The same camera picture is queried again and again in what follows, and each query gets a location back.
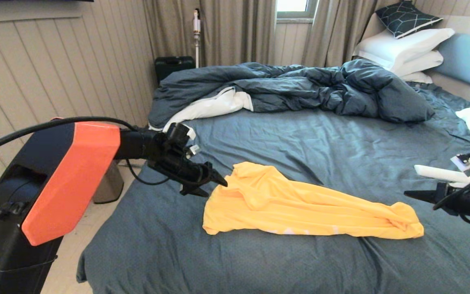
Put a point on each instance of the grey framed window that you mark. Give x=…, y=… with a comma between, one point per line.
x=294, y=6

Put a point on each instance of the dark wall television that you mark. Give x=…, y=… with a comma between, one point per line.
x=35, y=1

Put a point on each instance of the yellow polo shirt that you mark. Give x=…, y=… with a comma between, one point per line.
x=300, y=212

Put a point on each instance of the white remote control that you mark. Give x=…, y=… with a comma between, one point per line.
x=439, y=173

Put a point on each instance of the dark blue duvet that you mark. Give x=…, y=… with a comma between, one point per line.
x=300, y=83

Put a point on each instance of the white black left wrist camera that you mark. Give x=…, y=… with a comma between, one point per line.
x=180, y=134

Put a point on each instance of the dark green hard case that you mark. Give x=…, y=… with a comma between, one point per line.
x=174, y=65

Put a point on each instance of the beige window curtain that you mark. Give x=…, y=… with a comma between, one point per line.
x=333, y=30
x=235, y=30

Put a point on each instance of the white stick vacuum cleaner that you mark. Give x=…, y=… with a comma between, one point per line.
x=197, y=25

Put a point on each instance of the dark patterned cushion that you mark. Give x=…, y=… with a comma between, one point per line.
x=406, y=18

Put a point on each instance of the small white label tag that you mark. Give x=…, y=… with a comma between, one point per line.
x=193, y=149

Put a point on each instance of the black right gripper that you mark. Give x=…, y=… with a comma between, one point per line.
x=469, y=202

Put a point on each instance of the beige trash bin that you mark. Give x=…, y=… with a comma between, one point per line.
x=110, y=183

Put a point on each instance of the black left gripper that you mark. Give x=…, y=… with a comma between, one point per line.
x=176, y=165

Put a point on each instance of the bed with blue sheet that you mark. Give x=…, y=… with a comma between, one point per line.
x=292, y=134

